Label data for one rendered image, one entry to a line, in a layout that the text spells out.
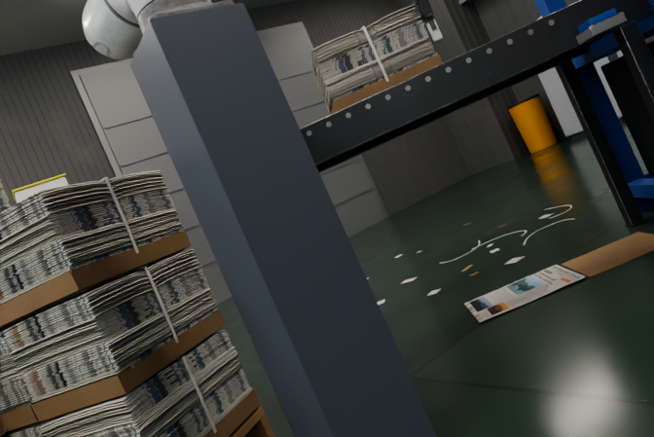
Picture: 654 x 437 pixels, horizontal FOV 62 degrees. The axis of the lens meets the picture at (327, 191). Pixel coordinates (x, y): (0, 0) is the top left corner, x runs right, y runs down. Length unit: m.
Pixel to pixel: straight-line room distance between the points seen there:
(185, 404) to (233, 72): 0.75
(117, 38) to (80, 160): 5.03
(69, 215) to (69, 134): 5.14
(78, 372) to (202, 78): 0.68
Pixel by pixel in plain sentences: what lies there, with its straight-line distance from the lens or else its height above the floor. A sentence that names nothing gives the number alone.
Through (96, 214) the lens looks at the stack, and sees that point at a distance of 1.33.
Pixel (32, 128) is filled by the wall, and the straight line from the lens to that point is 6.41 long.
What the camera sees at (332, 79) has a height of 0.92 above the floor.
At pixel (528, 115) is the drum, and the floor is 0.50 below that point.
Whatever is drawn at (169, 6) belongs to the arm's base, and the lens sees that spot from 1.14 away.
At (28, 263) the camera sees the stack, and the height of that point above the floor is 0.70.
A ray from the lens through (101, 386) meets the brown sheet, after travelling 1.29.
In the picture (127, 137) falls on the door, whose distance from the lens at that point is 6.43.
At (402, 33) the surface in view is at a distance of 1.85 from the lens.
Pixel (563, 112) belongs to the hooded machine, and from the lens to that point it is 7.31.
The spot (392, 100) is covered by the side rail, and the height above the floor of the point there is 0.76.
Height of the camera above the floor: 0.57
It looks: 1 degrees up
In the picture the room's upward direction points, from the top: 24 degrees counter-clockwise
